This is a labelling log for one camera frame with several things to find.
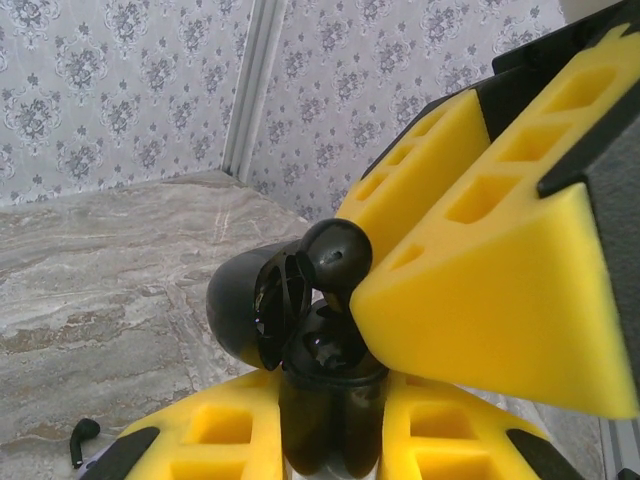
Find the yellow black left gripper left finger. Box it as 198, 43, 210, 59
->
74, 370, 282, 480

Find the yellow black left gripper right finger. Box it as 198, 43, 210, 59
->
378, 370, 587, 480

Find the black wireless earbud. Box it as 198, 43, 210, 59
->
68, 417, 102, 470
298, 217, 374, 314

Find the aluminium right side rail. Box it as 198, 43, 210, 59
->
597, 417, 640, 480

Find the aluminium right frame post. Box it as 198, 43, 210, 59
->
222, 0, 284, 176

